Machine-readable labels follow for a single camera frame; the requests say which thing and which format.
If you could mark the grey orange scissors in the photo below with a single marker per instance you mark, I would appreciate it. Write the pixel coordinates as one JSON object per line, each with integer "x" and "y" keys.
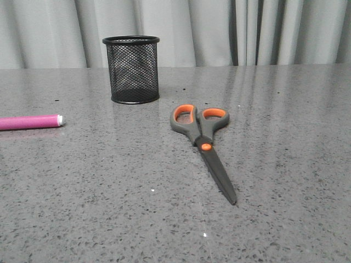
{"x": 200, "y": 128}

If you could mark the pink marker pen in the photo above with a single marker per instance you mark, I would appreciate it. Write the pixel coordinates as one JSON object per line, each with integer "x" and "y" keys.
{"x": 32, "y": 122}

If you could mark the black mesh pen holder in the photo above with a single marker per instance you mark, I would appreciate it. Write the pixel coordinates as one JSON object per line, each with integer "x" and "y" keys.
{"x": 133, "y": 69}

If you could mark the grey curtain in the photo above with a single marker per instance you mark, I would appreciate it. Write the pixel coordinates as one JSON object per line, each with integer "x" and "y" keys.
{"x": 65, "y": 34}

